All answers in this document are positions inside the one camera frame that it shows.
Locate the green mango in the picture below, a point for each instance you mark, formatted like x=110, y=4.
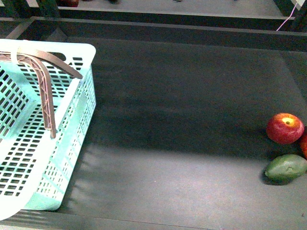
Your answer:
x=286, y=167

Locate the white zip tie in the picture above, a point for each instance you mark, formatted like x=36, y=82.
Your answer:
x=15, y=55

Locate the dark red background object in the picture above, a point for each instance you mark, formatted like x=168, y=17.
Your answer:
x=68, y=3

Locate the brown basket handle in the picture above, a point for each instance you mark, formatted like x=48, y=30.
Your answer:
x=34, y=59

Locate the light blue plastic basket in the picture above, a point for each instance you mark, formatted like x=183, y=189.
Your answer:
x=35, y=169

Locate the red fruit at edge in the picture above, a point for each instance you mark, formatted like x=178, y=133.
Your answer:
x=303, y=144

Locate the red apple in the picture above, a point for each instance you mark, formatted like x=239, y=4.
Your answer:
x=284, y=128

